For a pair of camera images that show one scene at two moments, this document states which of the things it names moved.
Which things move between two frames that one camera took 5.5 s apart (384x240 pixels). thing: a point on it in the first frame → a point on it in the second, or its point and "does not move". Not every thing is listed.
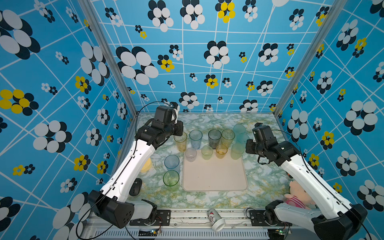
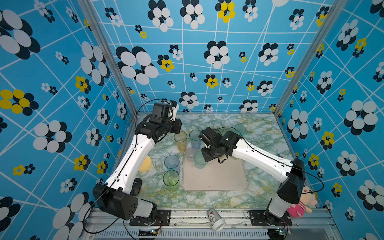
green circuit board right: [276, 234] does not move
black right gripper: [248, 148] → [204, 153]
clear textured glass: [190, 154] does not move
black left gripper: [179, 128] does not move
